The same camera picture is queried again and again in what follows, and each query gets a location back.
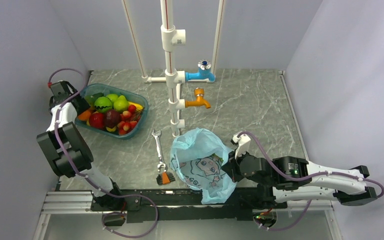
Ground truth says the fake orange fruit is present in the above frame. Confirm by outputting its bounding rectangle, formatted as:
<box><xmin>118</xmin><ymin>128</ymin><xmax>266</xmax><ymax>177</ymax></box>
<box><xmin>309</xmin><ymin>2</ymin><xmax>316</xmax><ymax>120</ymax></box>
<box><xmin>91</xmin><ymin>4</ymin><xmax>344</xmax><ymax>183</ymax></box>
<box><xmin>77</xmin><ymin>109</ymin><xmax>93</xmax><ymax>122</ymax></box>

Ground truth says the light blue plastic bag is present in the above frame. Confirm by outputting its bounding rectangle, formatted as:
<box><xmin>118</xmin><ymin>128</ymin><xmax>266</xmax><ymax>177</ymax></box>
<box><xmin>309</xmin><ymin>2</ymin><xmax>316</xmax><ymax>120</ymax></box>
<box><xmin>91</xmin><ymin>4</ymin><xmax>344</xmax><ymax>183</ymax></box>
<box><xmin>169</xmin><ymin>128</ymin><xmax>237</xmax><ymax>205</ymax></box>

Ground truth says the fake dark red fruit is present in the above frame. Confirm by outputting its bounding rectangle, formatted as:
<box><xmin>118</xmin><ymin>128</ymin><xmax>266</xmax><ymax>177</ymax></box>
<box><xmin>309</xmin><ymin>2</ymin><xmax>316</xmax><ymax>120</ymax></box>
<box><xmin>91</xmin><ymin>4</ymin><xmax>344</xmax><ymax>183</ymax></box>
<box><xmin>104</xmin><ymin>109</ymin><xmax>121</xmax><ymax>129</ymax></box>

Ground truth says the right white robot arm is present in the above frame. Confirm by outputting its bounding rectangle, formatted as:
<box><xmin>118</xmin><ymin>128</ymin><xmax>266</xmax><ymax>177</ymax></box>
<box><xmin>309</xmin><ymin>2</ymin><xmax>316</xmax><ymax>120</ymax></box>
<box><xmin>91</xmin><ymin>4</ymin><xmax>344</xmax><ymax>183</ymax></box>
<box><xmin>222</xmin><ymin>152</ymin><xmax>378</xmax><ymax>209</ymax></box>

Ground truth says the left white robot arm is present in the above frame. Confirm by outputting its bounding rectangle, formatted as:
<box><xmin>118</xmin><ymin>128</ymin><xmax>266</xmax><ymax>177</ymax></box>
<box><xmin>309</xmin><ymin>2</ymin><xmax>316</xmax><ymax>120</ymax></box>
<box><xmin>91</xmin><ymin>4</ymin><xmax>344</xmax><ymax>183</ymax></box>
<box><xmin>36</xmin><ymin>80</ymin><xmax>125</xmax><ymax>210</ymax></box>

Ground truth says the fake green red mango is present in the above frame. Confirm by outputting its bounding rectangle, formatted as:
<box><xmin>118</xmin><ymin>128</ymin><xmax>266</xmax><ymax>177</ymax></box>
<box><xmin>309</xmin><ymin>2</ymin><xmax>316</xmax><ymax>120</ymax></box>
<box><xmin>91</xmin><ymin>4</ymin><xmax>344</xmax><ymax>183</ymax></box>
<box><xmin>83</xmin><ymin>95</ymin><xmax>96</xmax><ymax>107</ymax></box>

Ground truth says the fake red apple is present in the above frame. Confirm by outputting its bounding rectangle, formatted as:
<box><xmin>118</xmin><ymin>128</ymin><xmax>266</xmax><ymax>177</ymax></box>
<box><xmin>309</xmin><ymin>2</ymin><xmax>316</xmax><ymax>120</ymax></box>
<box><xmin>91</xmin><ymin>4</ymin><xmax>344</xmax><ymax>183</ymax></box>
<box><xmin>86</xmin><ymin>112</ymin><xmax>105</xmax><ymax>130</ymax></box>

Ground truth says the fake green lime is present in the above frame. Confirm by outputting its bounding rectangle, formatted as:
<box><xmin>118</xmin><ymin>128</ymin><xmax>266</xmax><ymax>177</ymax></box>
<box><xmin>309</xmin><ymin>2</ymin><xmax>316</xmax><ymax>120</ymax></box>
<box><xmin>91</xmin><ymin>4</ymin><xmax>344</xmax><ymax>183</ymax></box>
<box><xmin>106</xmin><ymin>93</ymin><xmax>119</xmax><ymax>103</ymax></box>

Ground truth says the fake green pear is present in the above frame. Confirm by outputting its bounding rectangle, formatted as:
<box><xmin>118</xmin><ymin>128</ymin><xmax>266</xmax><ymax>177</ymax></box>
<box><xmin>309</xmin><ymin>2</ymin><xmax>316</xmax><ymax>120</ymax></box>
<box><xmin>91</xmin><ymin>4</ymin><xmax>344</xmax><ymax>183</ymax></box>
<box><xmin>113</xmin><ymin>95</ymin><xmax>130</xmax><ymax>113</ymax></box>

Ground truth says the fake yellow mango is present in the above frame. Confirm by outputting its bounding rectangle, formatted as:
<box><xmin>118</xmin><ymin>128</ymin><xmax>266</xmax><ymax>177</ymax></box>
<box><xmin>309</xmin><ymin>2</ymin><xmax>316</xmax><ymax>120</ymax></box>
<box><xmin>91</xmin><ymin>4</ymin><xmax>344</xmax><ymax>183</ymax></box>
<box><xmin>106</xmin><ymin>126</ymin><xmax>118</xmax><ymax>133</ymax></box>

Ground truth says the fake strawberries bunch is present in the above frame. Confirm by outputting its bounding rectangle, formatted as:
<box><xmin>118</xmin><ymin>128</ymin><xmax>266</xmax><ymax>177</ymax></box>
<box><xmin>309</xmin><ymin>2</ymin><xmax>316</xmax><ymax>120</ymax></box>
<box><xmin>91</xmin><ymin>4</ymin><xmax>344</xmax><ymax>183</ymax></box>
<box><xmin>117</xmin><ymin>109</ymin><xmax>144</xmax><ymax>136</ymax></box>

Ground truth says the fake yellow banana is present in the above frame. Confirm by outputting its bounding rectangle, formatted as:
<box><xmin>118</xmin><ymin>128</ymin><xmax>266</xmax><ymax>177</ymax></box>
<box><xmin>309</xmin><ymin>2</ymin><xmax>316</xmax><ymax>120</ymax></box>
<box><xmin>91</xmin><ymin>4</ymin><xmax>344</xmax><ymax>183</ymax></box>
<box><xmin>128</xmin><ymin>101</ymin><xmax>144</xmax><ymax>112</ymax></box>

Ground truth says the teal plastic fruit basket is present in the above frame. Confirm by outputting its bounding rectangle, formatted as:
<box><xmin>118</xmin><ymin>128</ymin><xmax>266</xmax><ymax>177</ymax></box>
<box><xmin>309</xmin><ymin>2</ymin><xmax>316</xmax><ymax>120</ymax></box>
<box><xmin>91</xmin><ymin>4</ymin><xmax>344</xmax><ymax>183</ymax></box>
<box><xmin>75</xmin><ymin>83</ymin><xmax>149</xmax><ymax>140</ymax></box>

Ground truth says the black orange small brush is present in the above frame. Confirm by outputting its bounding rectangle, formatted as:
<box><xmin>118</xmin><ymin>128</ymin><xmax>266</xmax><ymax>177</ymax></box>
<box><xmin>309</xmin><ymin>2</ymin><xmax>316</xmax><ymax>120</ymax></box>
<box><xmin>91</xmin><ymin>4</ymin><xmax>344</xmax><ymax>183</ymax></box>
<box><xmin>156</xmin><ymin>171</ymin><xmax>176</xmax><ymax>185</ymax></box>

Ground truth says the orange plastic faucet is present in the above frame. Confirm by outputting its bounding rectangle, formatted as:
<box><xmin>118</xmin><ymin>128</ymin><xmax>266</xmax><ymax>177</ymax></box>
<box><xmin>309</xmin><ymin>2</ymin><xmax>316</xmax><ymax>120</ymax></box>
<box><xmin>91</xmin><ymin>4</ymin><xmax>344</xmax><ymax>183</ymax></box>
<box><xmin>184</xmin><ymin>88</ymin><xmax>211</xmax><ymax>109</ymax></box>

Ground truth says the silver combination wrench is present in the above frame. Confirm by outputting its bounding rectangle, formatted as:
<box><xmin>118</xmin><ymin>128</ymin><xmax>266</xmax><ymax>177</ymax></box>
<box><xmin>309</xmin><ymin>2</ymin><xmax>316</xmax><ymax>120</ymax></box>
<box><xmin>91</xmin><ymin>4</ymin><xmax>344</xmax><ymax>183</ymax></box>
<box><xmin>151</xmin><ymin>129</ymin><xmax>167</xmax><ymax>173</ymax></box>

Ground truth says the blue plastic faucet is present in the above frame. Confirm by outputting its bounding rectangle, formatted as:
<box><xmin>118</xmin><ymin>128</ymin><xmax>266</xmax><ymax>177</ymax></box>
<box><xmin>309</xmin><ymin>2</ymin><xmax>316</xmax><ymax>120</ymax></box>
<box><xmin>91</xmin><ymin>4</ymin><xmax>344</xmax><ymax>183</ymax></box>
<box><xmin>185</xmin><ymin>59</ymin><xmax>216</xmax><ymax>83</ymax></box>

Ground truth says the white pvc pipe stand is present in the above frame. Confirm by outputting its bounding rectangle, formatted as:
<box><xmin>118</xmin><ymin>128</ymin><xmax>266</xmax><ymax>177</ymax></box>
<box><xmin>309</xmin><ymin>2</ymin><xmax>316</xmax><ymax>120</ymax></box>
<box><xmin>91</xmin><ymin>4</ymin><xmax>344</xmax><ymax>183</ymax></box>
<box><xmin>121</xmin><ymin>0</ymin><xmax>226</xmax><ymax>137</ymax></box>

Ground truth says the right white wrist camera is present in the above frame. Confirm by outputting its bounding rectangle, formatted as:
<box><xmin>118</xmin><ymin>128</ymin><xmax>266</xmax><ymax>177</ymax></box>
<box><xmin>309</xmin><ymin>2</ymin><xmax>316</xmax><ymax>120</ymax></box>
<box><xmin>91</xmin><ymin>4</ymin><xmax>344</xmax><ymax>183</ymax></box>
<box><xmin>231</xmin><ymin>132</ymin><xmax>251</xmax><ymax>159</ymax></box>

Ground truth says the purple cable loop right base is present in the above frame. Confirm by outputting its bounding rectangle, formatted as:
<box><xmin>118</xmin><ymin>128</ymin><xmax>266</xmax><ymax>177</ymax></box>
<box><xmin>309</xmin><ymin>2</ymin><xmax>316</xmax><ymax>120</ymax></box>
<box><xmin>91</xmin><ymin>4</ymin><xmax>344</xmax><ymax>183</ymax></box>
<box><xmin>253</xmin><ymin>200</ymin><xmax>312</xmax><ymax>233</ymax></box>

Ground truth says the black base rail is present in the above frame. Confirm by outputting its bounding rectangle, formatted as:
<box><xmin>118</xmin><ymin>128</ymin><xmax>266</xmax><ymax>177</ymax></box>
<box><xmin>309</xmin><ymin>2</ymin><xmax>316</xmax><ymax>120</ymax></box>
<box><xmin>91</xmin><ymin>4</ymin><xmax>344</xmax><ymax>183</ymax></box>
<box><xmin>90</xmin><ymin>187</ymin><xmax>288</xmax><ymax>223</ymax></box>

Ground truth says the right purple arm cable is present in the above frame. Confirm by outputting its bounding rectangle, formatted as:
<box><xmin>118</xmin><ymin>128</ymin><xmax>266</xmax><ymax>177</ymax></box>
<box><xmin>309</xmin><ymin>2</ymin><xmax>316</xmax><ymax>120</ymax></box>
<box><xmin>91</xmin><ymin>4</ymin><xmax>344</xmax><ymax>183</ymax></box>
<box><xmin>236</xmin><ymin>131</ymin><xmax>384</xmax><ymax>200</ymax></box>

